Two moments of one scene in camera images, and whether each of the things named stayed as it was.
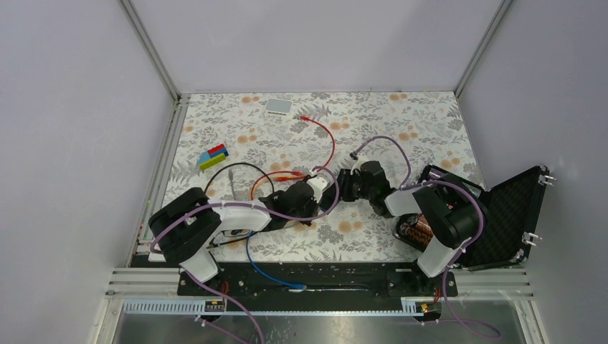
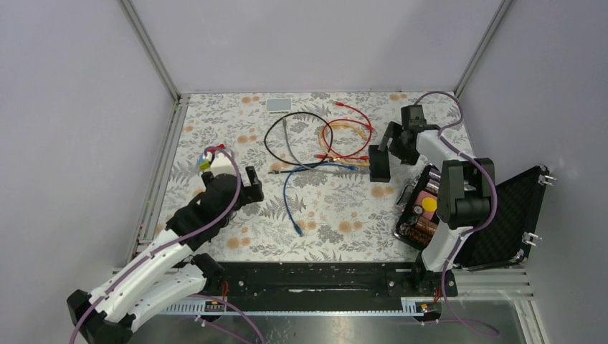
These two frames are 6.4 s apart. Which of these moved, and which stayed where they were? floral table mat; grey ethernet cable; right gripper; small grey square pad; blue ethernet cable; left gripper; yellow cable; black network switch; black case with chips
Moved: yellow cable; black network switch; left gripper; grey ethernet cable; right gripper; blue ethernet cable
Stayed: small grey square pad; black case with chips; floral table mat
